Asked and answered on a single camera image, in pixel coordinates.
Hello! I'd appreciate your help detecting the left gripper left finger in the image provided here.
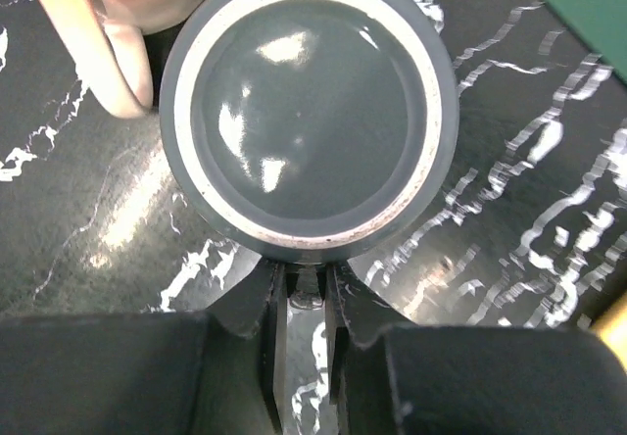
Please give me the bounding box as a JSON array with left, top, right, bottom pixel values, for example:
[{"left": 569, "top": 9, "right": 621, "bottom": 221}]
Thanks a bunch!
[{"left": 189, "top": 259, "right": 287, "bottom": 434}]

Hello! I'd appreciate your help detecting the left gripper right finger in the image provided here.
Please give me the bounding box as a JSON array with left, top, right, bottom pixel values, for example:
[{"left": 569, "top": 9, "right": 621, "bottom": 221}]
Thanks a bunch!
[{"left": 324, "top": 263, "right": 406, "bottom": 434}]

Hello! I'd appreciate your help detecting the dark teal mug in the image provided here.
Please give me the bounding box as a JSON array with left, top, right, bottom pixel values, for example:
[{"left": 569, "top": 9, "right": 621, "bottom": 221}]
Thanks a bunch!
[{"left": 159, "top": 0, "right": 461, "bottom": 309}]

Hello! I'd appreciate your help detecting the dark green mat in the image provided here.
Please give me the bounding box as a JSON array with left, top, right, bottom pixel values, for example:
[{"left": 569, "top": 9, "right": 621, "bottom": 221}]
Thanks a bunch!
[{"left": 508, "top": 0, "right": 627, "bottom": 81}]

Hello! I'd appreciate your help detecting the pink mug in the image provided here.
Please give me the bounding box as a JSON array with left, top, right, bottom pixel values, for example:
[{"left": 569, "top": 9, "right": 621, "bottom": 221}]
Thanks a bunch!
[{"left": 38, "top": 0, "right": 204, "bottom": 119}]

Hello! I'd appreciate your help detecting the orange plastic tray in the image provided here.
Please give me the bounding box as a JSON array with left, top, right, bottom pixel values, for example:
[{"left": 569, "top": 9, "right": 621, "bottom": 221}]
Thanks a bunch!
[{"left": 588, "top": 293, "right": 626, "bottom": 373}]

